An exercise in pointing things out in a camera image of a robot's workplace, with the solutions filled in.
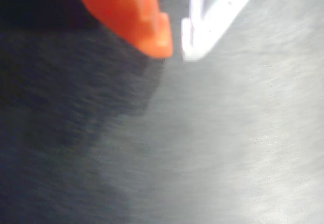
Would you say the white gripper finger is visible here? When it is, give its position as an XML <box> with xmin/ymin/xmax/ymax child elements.
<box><xmin>181</xmin><ymin>0</ymin><xmax>264</xmax><ymax>62</ymax></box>

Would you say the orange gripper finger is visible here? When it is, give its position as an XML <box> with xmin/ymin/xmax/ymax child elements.
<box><xmin>70</xmin><ymin>0</ymin><xmax>174</xmax><ymax>59</ymax></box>

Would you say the grey felt mat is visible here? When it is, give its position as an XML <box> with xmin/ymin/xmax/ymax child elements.
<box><xmin>0</xmin><ymin>0</ymin><xmax>324</xmax><ymax>224</ymax></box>

